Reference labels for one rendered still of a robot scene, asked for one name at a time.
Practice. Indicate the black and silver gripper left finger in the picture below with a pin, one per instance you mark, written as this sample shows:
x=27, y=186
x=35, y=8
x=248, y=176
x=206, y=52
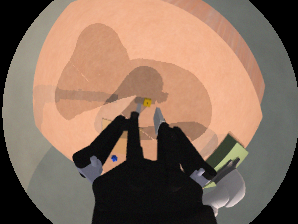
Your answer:
x=89, y=160

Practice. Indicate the yellow die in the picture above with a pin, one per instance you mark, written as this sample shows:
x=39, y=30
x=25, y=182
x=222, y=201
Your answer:
x=147, y=102

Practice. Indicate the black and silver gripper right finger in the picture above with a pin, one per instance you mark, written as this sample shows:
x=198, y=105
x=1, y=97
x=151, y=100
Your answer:
x=191, y=161

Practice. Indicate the tan square mat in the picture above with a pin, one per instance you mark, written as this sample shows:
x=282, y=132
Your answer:
x=122, y=143

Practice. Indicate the blue die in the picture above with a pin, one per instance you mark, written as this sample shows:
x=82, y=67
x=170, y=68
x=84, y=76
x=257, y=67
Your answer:
x=114, y=158

